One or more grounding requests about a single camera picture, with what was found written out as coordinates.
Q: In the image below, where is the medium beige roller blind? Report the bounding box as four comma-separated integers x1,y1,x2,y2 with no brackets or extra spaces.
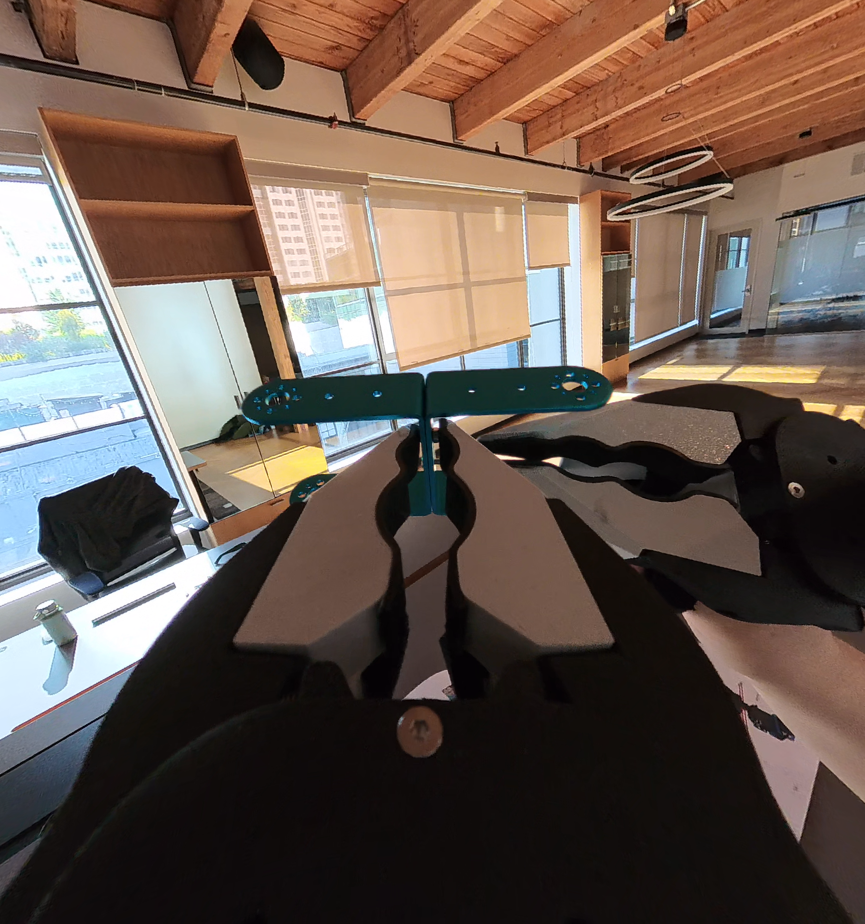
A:
248,175,381,295

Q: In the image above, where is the black jacket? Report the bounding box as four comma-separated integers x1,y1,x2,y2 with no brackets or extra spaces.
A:
39,465,178,573

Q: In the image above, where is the white wall cabinet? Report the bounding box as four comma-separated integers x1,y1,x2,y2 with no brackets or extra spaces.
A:
115,278,278,506

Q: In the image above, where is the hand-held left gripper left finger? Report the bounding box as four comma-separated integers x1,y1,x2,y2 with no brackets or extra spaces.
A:
233,424,413,700

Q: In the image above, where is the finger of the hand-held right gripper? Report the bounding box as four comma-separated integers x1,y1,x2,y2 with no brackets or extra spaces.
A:
526,462,764,578
476,403,742,481

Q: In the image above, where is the black ceiling speaker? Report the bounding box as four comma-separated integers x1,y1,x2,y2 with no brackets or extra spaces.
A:
231,17,286,92

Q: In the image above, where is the person's right forearm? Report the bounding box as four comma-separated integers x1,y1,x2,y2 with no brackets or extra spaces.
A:
681,603,865,831

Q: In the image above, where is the dark grey desk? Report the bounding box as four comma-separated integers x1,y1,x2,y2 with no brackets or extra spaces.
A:
0,671,865,924

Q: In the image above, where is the black ceiling pipe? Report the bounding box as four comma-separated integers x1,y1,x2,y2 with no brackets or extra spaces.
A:
0,47,624,183

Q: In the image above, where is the large white ring lamp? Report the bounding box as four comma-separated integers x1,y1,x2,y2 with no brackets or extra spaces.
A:
606,177,735,222

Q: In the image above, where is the black flat bar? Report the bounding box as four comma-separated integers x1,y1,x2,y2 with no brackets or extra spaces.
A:
91,582,178,627

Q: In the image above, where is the printed instruction sheet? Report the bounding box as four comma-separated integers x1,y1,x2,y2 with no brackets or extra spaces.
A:
403,667,819,842

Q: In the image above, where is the long beige roller blind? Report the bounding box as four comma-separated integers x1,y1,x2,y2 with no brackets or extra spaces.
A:
367,179,532,371

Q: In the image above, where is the small white ring lamp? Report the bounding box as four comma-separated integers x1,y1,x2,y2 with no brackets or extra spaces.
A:
629,146,715,183

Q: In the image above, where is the white side desk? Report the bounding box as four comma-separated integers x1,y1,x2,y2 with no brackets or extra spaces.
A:
0,545,260,755

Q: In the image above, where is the glass door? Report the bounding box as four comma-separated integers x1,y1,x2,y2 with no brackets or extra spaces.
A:
705,218,762,336

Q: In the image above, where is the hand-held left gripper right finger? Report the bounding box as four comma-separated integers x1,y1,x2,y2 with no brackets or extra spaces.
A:
443,422,615,683

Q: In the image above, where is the short beige roller blind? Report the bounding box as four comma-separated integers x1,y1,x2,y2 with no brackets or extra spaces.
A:
524,193,572,270

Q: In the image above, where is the narrow wooden wall shelf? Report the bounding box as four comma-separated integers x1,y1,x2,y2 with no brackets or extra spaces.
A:
580,189,633,385

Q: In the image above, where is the wide wooden wall shelf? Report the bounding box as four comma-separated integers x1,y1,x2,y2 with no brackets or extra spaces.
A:
39,108,274,287

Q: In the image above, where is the black office chair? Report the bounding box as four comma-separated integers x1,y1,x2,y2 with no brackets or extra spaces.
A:
39,465,211,602

